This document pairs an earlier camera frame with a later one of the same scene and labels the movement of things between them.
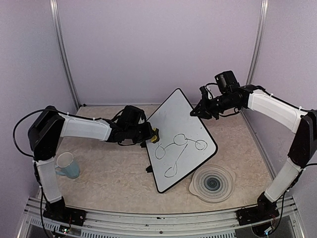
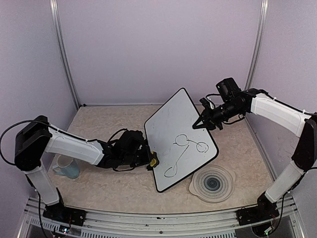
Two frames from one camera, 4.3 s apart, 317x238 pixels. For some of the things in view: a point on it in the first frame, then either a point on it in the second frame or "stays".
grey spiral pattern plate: (212, 183) stays
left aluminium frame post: (54, 4) stays
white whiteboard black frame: (183, 144) stays
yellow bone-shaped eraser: (155, 138) -> (153, 160)
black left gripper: (149, 133) -> (147, 157)
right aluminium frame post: (258, 42) stays
